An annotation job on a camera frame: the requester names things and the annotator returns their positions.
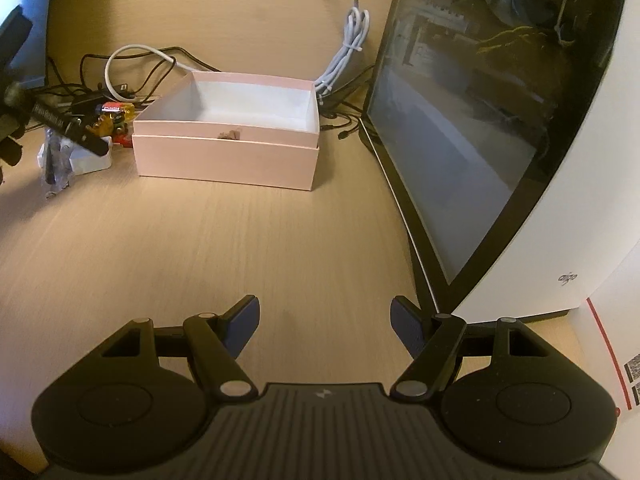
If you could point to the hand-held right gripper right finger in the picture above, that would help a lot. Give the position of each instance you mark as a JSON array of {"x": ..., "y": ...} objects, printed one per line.
[{"x": 407, "y": 327}]

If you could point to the black power adapter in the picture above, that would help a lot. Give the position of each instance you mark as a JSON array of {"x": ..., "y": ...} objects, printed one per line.
[{"x": 89, "y": 101}]

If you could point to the pink cardboard box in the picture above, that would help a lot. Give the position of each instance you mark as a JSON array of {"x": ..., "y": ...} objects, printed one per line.
[{"x": 225, "y": 162}]

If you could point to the black computer monitor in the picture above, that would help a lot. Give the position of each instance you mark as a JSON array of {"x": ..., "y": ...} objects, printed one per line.
[{"x": 39, "y": 20}]

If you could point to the yellow liquid bottle black cap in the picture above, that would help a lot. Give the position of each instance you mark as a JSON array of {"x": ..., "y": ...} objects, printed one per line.
[{"x": 119, "y": 119}]

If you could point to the small red packet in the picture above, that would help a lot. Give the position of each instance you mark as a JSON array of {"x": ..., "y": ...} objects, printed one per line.
[{"x": 121, "y": 137}]

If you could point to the white plastic adapter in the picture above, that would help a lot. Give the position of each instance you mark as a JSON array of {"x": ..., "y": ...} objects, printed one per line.
[{"x": 90, "y": 161}]

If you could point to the small brown scrap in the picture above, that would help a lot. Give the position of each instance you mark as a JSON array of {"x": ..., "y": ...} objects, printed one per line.
[{"x": 229, "y": 134}]

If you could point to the clear bag with black pen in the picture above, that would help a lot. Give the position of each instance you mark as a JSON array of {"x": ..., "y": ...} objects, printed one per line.
[{"x": 52, "y": 170}]

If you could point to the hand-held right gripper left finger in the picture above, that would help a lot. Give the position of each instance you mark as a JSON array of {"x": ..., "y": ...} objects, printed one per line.
[{"x": 245, "y": 325}]

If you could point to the white paper with red line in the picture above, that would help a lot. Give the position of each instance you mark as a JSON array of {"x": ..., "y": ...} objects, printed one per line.
[{"x": 610, "y": 340}]

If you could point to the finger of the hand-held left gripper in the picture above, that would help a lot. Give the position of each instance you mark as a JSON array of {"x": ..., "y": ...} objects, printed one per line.
[{"x": 65, "y": 124}]

